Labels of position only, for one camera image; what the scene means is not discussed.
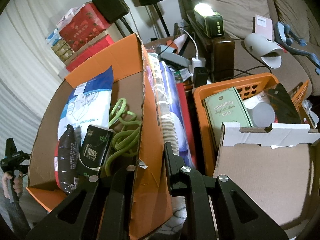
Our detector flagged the orange cardboard box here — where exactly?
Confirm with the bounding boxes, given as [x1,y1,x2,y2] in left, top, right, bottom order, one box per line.
[27,34,172,239]

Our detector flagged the green braided cable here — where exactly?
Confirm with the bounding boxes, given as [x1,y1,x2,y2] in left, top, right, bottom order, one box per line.
[104,97,142,177]

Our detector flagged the red black snack packet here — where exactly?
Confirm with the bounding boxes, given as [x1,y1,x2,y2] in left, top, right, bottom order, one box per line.
[54,124,79,194]

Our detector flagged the black tissue packet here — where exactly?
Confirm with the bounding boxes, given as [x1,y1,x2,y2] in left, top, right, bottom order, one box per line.
[76,125,114,182]

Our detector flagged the white KN95 mask bag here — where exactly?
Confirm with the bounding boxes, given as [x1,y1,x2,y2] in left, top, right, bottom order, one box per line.
[57,67,113,145]

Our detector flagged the person's left hand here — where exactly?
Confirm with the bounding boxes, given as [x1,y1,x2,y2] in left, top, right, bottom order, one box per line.
[2,172,23,199]

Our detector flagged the patterned bed blanket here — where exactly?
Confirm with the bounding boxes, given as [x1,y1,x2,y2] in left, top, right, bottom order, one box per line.
[148,197,187,240]

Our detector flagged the blue white plastic package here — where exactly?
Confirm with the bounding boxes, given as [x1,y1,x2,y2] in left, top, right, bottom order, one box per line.
[159,61,195,168]

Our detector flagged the white brown cardboard box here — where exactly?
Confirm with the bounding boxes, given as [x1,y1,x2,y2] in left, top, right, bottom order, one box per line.
[213,122,319,230]

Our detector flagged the green tissue box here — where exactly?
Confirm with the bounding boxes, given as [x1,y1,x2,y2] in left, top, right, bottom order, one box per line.
[203,87,253,149]

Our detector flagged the translucent round lid container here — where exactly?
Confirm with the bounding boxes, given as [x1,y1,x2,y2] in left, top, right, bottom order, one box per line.
[250,102,276,128]

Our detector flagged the black power adapter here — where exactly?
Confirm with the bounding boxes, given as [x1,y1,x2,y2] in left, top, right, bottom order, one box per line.
[193,67,208,88]

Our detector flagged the orange plastic basket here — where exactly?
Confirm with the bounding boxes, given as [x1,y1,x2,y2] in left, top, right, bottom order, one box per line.
[192,73,311,177]

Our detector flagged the black flat case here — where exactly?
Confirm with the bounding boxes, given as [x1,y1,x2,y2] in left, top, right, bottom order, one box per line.
[264,83,301,124]

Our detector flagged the stacked gold boxes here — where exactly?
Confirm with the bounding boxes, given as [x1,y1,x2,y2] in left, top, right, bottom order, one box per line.
[51,38,74,62]

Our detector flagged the white power adapter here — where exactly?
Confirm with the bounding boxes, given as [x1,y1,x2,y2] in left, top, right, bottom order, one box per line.
[188,57,206,75]

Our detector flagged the blue white tissue pack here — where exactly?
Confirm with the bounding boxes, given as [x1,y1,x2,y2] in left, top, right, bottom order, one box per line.
[46,28,62,47]

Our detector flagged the dark wooden side cabinet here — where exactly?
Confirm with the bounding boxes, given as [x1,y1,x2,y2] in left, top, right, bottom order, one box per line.
[187,10,235,82]

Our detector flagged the red collection gift bag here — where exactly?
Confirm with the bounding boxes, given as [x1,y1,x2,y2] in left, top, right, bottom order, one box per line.
[66,34,115,73]

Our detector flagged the white curved neck massager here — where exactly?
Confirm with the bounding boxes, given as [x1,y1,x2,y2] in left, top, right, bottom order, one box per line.
[244,33,284,69]

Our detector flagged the red gift bag upper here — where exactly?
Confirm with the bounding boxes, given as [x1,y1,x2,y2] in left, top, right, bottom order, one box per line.
[59,2,110,52]

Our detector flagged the glowing portable lamp speaker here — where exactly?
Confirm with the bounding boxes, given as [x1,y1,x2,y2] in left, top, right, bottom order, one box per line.
[193,3,224,38]

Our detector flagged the pink booklet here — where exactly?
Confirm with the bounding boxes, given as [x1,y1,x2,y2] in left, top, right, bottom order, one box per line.
[254,15,273,41]

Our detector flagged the blue grey phone holder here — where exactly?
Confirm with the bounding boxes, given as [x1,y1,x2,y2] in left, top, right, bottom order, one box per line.
[274,21,319,75]

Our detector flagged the brown sofa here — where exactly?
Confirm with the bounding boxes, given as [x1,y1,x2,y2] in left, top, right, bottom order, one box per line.
[182,0,319,96]

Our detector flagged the left black speaker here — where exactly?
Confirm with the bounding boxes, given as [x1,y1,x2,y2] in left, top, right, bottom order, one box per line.
[92,0,130,24]

